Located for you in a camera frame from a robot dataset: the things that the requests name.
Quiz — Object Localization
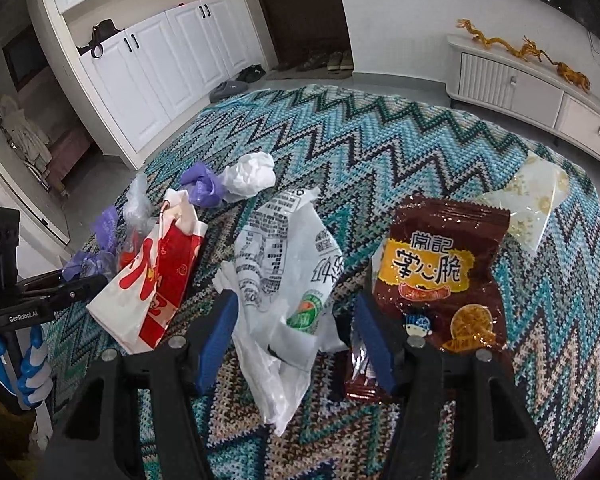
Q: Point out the beige hanging clothes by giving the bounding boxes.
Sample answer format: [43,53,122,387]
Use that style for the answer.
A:
[0,95,52,172]

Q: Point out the white wall cabinet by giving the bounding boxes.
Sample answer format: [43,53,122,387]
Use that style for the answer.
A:
[27,0,269,171]

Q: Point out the brown snack packet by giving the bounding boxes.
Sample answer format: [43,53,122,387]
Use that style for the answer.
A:
[345,195,512,403]

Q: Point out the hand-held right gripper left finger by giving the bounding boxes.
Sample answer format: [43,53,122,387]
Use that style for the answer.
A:
[37,287,241,480]

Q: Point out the clear gold-star wrapper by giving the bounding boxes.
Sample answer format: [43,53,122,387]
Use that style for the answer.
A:
[480,150,572,254]

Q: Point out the red and white paper bag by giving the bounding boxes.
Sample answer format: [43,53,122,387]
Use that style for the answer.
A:
[86,189,209,356]

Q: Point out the brown boot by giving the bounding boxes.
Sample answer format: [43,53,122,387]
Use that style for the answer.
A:
[295,50,329,72]

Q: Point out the white printed plastic bag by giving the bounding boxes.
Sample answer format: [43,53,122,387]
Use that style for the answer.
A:
[215,186,349,437]

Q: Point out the white television stand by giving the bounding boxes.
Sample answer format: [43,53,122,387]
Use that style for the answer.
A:
[446,34,600,171]

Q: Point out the black shoe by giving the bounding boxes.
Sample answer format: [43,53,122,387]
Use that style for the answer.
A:
[236,64,267,84]

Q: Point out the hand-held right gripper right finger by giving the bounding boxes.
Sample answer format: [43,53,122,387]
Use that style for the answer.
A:
[332,290,563,480]

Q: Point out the black handbag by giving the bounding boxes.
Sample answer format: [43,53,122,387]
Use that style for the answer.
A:
[76,19,127,59]

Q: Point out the zigzag knitted blanket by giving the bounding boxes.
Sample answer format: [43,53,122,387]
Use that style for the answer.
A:
[42,87,600,480]

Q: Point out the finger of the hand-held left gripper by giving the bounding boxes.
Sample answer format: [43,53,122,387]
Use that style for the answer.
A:
[16,269,67,292]
[22,273,109,317]

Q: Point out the crumpled purple plastic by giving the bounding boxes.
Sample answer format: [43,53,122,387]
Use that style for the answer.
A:
[180,161,231,209]
[62,251,107,282]
[91,205,122,255]

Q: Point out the person's left hand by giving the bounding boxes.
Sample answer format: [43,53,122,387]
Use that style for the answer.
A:
[0,326,55,411]

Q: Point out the dark brown door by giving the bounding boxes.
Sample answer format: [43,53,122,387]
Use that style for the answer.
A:
[245,0,354,73]

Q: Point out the golden dragon ornament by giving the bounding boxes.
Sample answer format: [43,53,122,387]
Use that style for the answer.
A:
[456,18,592,94]

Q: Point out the clear plastic bag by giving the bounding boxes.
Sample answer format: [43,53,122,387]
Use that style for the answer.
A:
[122,174,157,242]

